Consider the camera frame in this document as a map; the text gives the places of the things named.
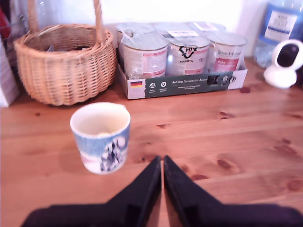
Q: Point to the blue white snowy-tree mug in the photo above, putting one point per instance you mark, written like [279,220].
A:
[101,151]

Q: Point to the tin can recycling symbol label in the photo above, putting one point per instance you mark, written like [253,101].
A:
[189,56]

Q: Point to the small white round camera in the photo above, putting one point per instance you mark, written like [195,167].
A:
[281,68]

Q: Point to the red box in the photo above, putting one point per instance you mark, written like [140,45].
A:
[4,22]

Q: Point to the white box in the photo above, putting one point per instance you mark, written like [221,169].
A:
[7,78]

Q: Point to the dark green cardboard can tray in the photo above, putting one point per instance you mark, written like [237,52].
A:
[184,86]

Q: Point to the tin can red label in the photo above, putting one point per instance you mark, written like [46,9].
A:
[227,54]

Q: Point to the tin can silver lid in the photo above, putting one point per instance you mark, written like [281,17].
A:
[210,26]
[135,28]
[175,29]

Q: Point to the large clear water bottle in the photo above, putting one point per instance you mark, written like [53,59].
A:
[279,26]

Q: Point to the tin can white text label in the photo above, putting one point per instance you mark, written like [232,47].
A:
[144,59]

